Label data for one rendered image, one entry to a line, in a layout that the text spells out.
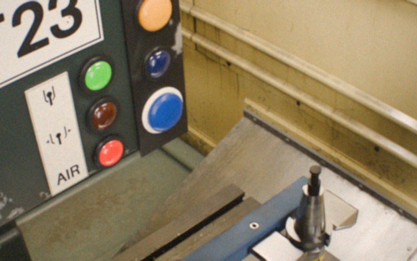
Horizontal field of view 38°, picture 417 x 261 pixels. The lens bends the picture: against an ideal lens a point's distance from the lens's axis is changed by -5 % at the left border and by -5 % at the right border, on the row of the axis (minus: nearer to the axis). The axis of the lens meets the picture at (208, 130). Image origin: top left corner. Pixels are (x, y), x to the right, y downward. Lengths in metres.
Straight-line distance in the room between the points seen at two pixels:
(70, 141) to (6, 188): 0.05
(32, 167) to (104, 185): 1.47
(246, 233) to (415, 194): 0.61
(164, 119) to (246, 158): 1.13
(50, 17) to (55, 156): 0.10
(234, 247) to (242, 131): 0.83
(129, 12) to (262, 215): 0.51
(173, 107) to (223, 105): 1.27
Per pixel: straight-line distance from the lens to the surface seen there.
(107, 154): 0.43
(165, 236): 1.28
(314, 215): 0.81
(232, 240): 0.82
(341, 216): 0.88
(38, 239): 1.77
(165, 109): 0.44
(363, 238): 1.40
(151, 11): 0.40
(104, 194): 1.85
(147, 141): 0.46
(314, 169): 0.78
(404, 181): 1.37
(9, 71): 0.37
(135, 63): 0.42
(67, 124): 0.41
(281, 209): 0.86
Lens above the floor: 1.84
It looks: 38 degrees down
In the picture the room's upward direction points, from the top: 3 degrees counter-clockwise
